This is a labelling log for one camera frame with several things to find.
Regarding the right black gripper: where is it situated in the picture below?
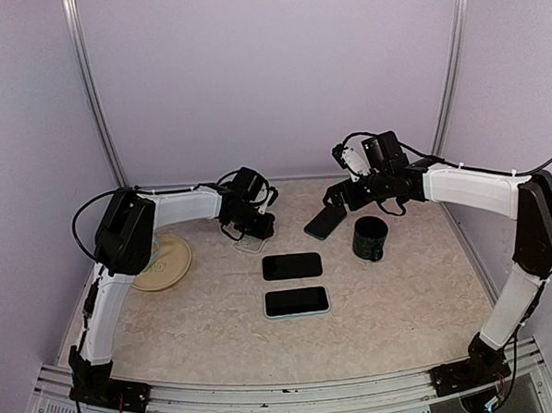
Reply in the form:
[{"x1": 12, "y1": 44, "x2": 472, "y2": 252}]
[{"x1": 323, "y1": 167, "x2": 394, "y2": 215}]

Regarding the clear white phone case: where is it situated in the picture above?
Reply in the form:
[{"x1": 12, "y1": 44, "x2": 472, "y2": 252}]
[{"x1": 235, "y1": 235, "x2": 265, "y2": 254}]

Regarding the black phone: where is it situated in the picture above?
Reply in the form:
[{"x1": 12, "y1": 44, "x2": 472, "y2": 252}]
[{"x1": 304, "y1": 207, "x2": 347, "y2": 240}]

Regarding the black phone front table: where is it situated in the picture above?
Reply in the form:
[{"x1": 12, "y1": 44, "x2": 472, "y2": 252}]
[{"x1": 264, "y1": 285, "x2": 330, "y2": 317}]

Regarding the light blue phone case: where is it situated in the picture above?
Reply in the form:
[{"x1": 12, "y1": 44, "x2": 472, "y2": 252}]
[{"x1": 262, "y1": 285, "x2": 333, "y2": 320}]

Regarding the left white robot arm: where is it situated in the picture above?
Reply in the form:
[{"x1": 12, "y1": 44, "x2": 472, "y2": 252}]
[{"x1": 69, "y1": 166, "x2": 278, "y2": 368}]

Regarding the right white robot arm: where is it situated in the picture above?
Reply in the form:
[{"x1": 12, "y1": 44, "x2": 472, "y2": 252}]
[{"x1": 323, "y1": 131, "x2": 552, "y2": 350}]

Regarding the light blue small case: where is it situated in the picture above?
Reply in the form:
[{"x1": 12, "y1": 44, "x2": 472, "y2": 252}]
[{"x1": 142, "y1": 236, "x2": 163, "y2": 273}]

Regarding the dark green mug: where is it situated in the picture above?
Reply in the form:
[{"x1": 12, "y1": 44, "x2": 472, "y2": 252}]
[{"x1": 352, "y1": 215, "x2": 388, "y2": 261}]

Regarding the beige round plate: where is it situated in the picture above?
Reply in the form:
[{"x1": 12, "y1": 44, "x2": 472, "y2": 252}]
[{"x1": 131, "y1": 235, "x2": 192, "y2": 293}]

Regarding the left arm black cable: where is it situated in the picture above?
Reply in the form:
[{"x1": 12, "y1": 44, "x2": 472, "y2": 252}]
[{"x1": 69, "y1": 184, "x2": 224, "y2": 264}]

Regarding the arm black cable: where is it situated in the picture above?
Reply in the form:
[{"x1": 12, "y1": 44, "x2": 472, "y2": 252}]
[
  {"x1": 399, "y1": 134, "x2": 552, "y2": 185},
  {"x1": 69, "y1": 184, "x2": 224, "y2": 264}
]

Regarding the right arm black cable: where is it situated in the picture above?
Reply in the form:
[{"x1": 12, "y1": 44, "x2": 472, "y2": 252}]
[{"x1": 399, "y1": 134, "x2": 552, "y2": 185}]

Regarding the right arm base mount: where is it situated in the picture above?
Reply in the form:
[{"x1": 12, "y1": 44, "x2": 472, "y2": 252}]
[{"x1": 429, "y1": 334, "x2": 511, "y2": 397}]

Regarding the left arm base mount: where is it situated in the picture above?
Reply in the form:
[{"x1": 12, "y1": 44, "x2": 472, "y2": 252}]
[{"x1": 69, "y1": 377, "x2": 152, "y2": 413}]

